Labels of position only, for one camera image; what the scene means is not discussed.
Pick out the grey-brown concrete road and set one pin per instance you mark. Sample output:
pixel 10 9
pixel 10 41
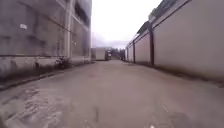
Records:
pixel 113 93

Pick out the trees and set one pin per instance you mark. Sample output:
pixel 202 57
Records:
pixel 116 54

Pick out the large grey concrete building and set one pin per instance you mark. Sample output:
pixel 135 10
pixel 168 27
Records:
pixel 36 30

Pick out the pinkish wall with dark posts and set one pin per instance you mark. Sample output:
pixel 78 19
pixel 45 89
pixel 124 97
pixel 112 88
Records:
pixel 186 40

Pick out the building with dark roof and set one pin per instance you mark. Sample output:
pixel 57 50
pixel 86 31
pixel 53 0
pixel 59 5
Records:
pixel 160 11

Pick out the white box truck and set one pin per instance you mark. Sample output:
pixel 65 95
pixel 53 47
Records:
pixel 100 54

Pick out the dirt verge strip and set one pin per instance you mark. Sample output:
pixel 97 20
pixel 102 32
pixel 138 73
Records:
pixel 20 81

